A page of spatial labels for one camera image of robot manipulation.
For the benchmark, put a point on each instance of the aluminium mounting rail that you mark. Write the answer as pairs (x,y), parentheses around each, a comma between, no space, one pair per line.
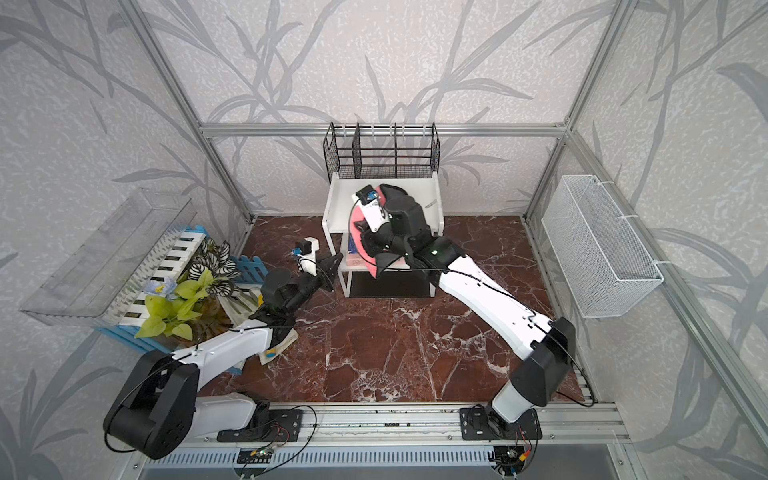
(418,424)

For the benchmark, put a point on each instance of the white wire mesh basket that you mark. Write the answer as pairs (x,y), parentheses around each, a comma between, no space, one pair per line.
(606,266)

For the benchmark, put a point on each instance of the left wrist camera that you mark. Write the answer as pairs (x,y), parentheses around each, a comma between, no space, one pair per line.
(304,253)

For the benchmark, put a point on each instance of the pink fluffy cloth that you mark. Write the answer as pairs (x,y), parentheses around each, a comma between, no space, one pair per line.
(374,264)

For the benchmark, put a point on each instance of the clear plastic bin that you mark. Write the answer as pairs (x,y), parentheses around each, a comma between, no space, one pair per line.
(96,286)

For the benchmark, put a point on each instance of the blue white picket crate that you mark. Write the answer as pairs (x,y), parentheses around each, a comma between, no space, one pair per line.
(218,314)

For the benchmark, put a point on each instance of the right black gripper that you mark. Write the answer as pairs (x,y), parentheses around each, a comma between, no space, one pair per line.
(367,237)

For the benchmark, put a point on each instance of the white two-tier bookshelf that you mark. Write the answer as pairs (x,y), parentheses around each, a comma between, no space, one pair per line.
(355,278)

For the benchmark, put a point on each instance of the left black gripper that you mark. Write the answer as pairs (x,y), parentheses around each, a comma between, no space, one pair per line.
(322,269)

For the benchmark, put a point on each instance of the striped leaf plant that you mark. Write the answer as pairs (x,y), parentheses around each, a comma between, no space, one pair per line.
(213,268)

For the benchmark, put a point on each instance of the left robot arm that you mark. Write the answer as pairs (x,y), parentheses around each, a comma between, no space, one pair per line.
(159,406)

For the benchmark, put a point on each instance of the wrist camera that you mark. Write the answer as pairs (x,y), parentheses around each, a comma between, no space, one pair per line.
(304,253)
(368,200)

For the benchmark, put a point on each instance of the green artificial plant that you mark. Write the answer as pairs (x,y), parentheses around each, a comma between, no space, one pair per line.
(172,306)

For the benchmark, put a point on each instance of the black wire organizer basket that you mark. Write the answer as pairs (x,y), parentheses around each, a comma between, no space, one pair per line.
(368,151)

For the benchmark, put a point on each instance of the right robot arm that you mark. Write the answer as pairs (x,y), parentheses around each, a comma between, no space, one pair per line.
(545,346)

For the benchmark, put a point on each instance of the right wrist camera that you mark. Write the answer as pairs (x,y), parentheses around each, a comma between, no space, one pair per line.
(368,200)

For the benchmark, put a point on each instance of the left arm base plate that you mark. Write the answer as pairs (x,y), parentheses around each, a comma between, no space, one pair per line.
(276,425)

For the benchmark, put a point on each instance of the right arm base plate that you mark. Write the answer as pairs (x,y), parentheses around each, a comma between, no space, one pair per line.
(483,423)

